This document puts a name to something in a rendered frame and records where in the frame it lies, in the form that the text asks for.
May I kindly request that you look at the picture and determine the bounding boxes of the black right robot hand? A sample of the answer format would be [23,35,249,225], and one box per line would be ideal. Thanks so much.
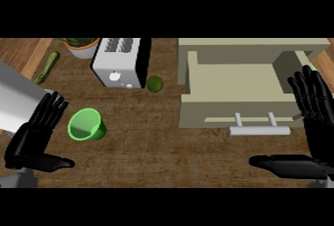
[249,64,334,180]

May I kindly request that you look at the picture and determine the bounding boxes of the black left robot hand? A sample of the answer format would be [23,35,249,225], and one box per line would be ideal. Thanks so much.
[5,91,76,173]

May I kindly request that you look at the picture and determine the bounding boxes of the green cup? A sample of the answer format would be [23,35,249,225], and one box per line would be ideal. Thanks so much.
[67,107,108,142]

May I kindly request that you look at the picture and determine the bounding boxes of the beige open drawer box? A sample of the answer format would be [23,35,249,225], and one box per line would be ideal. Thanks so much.
[185,50,315,96]

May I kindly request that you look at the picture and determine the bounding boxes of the pale grey appliance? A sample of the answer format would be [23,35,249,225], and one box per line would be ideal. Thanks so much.
[0,60,57,134]

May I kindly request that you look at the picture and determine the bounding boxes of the green cucumber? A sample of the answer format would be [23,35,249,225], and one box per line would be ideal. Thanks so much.
[33,51,61,86]

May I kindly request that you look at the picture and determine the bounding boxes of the beige cabinet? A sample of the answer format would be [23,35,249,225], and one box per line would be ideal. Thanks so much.
[176,37,333,95]

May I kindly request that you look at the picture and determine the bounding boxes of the potted plant in white pot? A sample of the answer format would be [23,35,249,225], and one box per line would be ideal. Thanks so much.
[58,37,102,60]

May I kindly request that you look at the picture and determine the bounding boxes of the white toaster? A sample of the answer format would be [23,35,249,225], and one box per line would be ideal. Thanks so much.
[89,37,153,89]

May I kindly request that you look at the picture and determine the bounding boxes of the dark green avocado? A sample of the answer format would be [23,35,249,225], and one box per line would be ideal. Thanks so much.
[147,75,165,94]

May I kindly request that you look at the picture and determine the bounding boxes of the beige drawer front with handle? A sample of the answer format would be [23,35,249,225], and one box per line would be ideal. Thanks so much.
[178,93,306,137]

